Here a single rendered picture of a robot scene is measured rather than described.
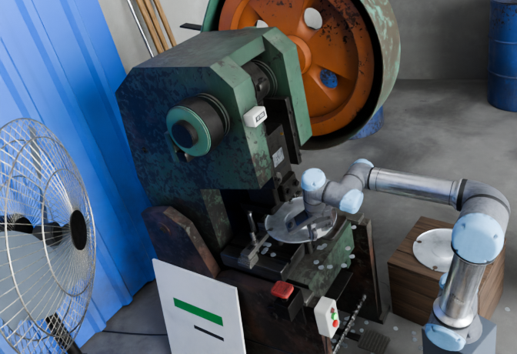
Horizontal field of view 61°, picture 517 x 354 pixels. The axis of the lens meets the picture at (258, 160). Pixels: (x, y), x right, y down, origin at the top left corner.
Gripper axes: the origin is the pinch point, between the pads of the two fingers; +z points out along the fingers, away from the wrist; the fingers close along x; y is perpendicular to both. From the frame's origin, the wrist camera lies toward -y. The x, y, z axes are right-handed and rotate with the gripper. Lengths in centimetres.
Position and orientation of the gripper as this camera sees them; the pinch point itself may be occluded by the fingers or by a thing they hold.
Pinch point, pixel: (311, 238)
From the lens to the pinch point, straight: 167.2
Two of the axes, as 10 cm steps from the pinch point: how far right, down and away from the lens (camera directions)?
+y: 9.5, -3.0, 1.0
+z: 1.3, 6.7, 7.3
